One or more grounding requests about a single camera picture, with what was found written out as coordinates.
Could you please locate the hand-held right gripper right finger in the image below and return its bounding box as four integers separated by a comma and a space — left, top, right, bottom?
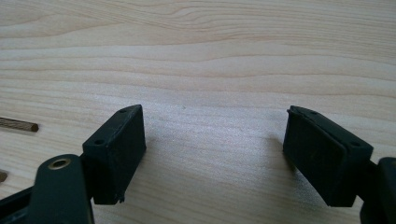
282, 105, 375, 208

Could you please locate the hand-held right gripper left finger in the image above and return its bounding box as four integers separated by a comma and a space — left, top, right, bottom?
81, 104, 148, 205

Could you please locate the brown wooden chopstick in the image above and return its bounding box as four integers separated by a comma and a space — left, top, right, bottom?
0, 117, 40, 133

